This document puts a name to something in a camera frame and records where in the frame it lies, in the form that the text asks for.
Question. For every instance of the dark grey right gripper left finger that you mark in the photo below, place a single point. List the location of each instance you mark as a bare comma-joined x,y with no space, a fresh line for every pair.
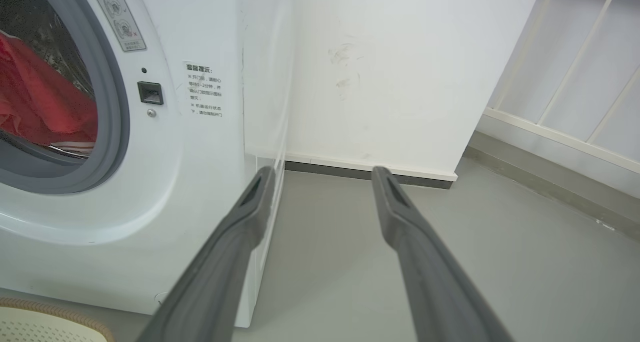
220,272

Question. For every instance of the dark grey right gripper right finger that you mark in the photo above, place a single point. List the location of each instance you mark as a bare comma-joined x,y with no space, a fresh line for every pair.
425,272

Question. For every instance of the white washing machine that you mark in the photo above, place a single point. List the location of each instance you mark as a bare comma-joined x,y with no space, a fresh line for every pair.
185,182

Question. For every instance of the cream laundry basket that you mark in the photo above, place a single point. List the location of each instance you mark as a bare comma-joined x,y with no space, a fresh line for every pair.
45,324

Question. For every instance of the notice sticker with text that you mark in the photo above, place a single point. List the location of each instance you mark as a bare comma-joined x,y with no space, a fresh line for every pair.
204,90

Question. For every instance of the striped white garment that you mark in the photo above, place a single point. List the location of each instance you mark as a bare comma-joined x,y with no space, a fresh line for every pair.
75,148

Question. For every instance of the white window railing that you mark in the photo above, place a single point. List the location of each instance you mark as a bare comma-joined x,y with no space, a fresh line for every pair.
575,82

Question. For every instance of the red garment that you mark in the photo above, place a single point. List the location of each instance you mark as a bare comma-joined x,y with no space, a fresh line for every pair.
45,97

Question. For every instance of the grey warning label sticker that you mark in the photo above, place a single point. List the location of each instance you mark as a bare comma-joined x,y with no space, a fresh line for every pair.
118,15

